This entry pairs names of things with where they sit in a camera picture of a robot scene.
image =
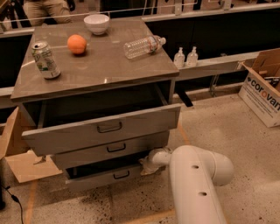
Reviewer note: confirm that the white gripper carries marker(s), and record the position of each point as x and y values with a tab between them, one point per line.
155	158

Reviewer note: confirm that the grey bottom drawer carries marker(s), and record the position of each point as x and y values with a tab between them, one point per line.
89	176

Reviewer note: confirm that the grey drawer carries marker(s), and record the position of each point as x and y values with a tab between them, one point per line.
86	120
107	151
89	176

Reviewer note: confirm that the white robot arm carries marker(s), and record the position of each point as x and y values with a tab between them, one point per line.
194	175

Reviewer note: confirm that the grey middle drawer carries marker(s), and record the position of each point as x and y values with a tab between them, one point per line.
107	151

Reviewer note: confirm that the grey drawer cabinet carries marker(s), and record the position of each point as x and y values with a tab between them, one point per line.
74	87

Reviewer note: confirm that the grey top drawer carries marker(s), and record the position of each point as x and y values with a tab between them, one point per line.
86	120

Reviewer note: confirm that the left sanitizer bottle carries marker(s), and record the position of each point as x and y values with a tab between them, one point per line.
179	58

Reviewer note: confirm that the sanitizer bottle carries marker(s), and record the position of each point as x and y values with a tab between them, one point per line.
179	58
192	58

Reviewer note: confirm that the right sanitizer bottle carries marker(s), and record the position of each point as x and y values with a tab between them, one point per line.
192	58

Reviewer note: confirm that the clear plastic water bottle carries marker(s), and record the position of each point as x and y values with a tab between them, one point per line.
140	47

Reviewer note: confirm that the corovan cardboard box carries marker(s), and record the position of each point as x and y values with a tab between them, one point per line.
257	92

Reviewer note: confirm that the flat cardboard piece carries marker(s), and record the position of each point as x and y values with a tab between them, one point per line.
21	159

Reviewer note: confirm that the orange fruit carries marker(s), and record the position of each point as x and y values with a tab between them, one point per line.
76	44

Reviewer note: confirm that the white ceramic bowl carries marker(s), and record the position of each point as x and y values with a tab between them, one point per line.
97	23

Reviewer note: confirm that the green white soda can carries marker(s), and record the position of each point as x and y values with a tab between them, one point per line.
43	56

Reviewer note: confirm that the person in khaki trousers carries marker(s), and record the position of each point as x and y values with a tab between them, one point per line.
37	11

